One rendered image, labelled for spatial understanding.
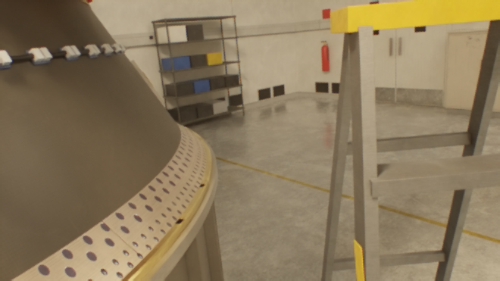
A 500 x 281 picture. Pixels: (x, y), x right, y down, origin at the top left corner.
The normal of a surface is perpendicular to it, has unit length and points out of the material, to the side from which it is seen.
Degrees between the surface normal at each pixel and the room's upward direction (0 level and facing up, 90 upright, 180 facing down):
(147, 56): 90
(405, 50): 90
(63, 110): 62
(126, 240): 43
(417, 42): 90
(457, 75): 90
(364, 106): 76
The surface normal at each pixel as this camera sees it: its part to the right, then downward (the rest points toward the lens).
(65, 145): 0.80, -0.46
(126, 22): 0.66, 0.14
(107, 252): 0.58, -0.70
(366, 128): 0.00, 0.02
